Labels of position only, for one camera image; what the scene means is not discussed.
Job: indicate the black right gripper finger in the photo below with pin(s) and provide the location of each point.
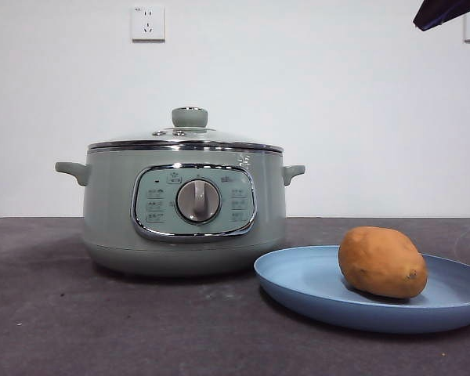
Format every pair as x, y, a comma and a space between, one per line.
434, 11

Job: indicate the brown potato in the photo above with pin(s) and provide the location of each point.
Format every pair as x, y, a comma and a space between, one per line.
380, 262

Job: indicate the glass lid with green knob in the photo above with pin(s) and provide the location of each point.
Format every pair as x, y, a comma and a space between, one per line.
189, 117

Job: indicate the blue round plate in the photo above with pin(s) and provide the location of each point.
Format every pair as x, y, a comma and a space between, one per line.
297, 278

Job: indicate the pale green electric steamer pot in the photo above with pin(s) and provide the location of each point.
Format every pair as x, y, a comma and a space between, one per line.
109, 203

